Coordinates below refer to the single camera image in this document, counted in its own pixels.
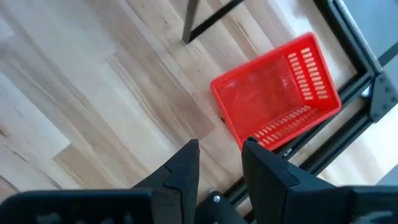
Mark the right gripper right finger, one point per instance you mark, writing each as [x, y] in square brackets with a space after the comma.
[273, 193]

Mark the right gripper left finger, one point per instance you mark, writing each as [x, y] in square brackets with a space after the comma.
[174, 199]

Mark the red plastic slotted basket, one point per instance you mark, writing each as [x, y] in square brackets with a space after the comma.
[264, 93]

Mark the black aluminium table frame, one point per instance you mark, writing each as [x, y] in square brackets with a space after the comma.
[345, 34]

